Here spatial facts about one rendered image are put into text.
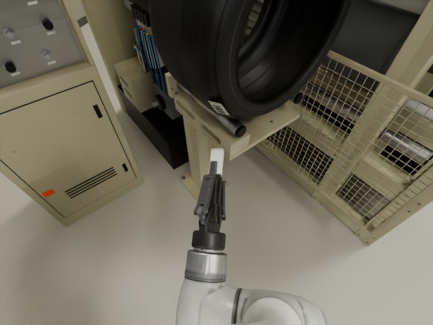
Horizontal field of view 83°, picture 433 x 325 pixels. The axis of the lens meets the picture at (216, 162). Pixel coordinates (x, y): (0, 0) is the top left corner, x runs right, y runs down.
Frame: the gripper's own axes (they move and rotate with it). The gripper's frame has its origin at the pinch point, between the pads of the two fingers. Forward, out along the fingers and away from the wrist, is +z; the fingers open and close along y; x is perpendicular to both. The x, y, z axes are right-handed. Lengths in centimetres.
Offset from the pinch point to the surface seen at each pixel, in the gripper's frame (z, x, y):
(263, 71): 45, 4, 26
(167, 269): -38, -58, 74
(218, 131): 16.6, -8.7, 17.4
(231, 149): 10.5, -3.9, 19.2
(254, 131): 21.7, 0.6, 30.1
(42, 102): 28, -79, -2
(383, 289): -37, 51, 118
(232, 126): 16.5, -2.0, 14.0
